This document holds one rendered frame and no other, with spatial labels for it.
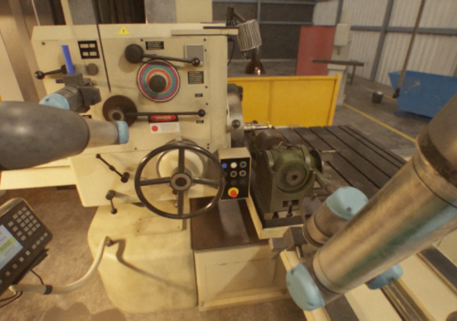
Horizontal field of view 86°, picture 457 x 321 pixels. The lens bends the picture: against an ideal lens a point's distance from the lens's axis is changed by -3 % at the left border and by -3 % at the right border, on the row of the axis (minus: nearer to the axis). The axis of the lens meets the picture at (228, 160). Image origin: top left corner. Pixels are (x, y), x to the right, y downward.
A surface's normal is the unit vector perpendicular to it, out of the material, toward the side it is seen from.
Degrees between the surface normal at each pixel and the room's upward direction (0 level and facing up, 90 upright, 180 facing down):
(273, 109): 90
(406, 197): 87
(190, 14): 90
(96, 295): 0
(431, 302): 0
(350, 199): 24
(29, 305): 0
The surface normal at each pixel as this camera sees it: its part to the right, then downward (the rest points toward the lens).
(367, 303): 0.00, -0.88
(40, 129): 0.80, -0.12
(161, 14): 0.15, 0.47
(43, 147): 0.79, 0.42
